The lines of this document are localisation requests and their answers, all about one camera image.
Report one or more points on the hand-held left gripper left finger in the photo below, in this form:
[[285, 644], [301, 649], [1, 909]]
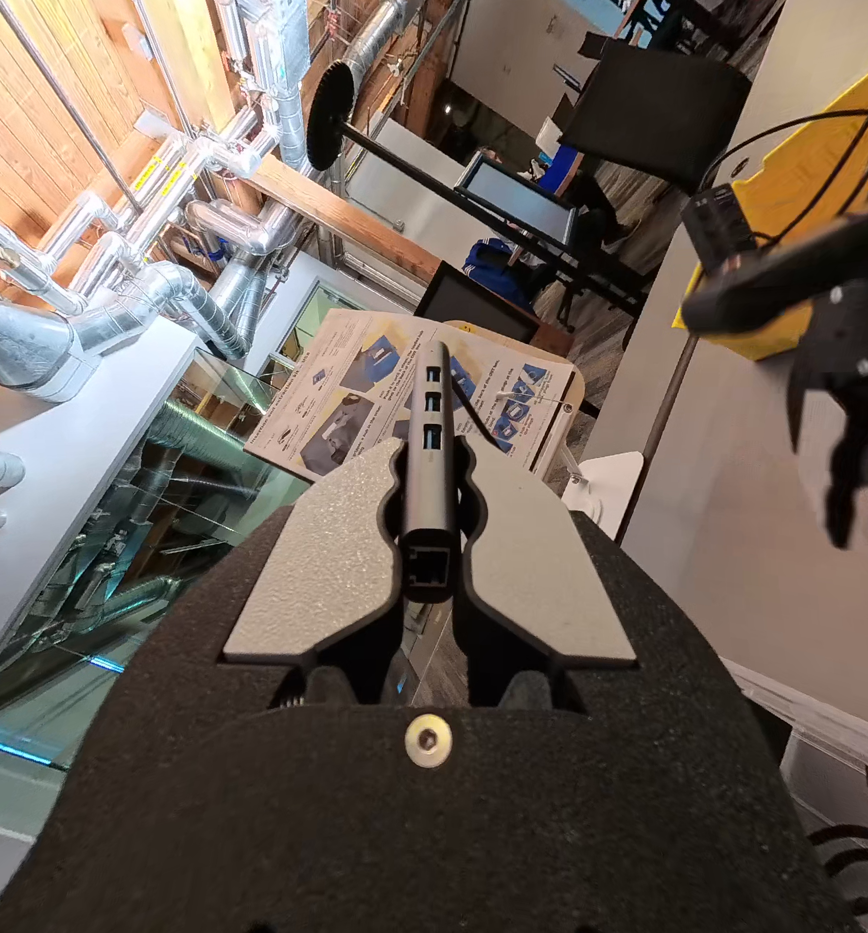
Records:
[[310, 576]]

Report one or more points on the grey usb hub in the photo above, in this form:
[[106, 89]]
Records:
[[427, 510]]

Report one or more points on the white stand base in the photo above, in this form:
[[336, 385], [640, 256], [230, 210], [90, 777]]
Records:
[[609, 488]]

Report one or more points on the large round silver duct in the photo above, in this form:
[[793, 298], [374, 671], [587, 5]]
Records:
[[33, 342]]

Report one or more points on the framed screen on stand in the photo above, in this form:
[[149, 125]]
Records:
[[521, 200]]

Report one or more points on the yellow plastic bin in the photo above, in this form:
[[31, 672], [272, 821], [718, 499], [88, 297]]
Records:
[[806, 167]]

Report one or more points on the black usb hub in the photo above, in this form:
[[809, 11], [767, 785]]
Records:
[[718, 226]]

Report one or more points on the blue striped jacket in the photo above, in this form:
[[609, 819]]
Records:
[[496, 270]]

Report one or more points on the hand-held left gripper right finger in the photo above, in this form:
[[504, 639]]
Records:
[[543, 576]]

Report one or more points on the black monitor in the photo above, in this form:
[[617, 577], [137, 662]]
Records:
[[470, 306]]

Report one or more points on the galvanised rectangular air duct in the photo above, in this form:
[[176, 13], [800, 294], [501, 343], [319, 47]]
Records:
[[273, 65]]

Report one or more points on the printed instruction sheet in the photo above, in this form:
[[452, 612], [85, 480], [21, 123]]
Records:
[[346, 379]]

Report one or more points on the instruction sheet on stand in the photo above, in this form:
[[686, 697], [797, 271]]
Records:
[[577, 393]]

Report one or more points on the silver insulated pipes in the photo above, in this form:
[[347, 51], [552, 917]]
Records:
[[113, 255]]

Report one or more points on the wooden ceiling beam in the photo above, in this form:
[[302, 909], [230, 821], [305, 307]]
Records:
[[346, 219]]

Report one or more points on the large black panel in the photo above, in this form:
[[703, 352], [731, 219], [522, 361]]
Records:
[[653, 109]]

